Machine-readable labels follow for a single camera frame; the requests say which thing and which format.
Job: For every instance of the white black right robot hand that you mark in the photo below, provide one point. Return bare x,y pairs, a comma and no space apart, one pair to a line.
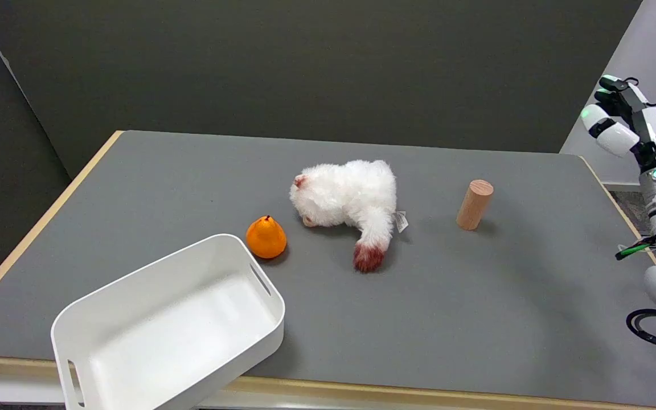
641,125

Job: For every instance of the white fluffy plush toy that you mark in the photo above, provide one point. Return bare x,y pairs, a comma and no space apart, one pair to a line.
351,199

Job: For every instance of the orange toy pear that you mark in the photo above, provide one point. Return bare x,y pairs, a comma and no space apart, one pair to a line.
266,238

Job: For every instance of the wooden cylinder block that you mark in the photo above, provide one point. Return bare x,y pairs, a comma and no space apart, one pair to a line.
474,204

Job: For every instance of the grey table mat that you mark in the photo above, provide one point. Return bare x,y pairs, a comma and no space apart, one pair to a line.
305,262

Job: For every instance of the white plastic bin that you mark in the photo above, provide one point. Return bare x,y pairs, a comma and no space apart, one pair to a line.
174,330

